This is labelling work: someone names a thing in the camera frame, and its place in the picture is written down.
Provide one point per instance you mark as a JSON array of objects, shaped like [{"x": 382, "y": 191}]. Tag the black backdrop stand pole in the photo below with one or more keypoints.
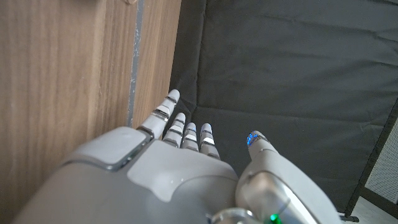
[{"x": 349, "y": 217}]

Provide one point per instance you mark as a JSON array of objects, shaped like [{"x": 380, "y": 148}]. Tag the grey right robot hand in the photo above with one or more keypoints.
[{"x": 161, "y": 186}]

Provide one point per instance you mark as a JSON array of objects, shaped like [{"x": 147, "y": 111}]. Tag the black backdrop curtain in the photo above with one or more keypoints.
[{"x": 295, "y": 77}]

